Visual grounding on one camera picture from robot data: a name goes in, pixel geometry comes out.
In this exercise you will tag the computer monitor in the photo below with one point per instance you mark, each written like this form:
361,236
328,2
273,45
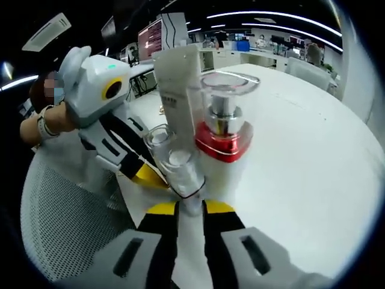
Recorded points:
150,40

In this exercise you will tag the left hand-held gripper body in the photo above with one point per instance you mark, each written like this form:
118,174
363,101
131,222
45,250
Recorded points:
90,84

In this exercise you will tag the large white skincare bottle red collar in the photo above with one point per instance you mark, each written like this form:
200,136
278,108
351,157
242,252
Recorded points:
225,144

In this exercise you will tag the person's left hand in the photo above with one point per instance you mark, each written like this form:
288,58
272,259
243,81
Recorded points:
60,119

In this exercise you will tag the grey mesh office chair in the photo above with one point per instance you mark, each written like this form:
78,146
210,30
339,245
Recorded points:
69,204

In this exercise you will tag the hanging black monitor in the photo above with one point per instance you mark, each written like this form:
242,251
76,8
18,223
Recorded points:
108,28

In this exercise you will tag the white skincare tube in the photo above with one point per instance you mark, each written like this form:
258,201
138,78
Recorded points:
177,90

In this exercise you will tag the white standing desk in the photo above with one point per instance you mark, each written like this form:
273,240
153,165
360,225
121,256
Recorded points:
141,78

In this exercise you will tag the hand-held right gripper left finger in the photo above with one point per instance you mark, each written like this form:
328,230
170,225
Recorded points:
144,256

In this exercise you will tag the white office chair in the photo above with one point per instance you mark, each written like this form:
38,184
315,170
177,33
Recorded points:
306,73

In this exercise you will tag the blue storage box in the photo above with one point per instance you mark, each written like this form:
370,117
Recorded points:
242,46

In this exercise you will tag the ceiling air conditioner unit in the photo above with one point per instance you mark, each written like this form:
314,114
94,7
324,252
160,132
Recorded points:
46,31

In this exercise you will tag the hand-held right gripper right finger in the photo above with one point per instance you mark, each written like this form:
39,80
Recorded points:
234,256

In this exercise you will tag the white wristwatch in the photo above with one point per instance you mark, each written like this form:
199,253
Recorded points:
46,123

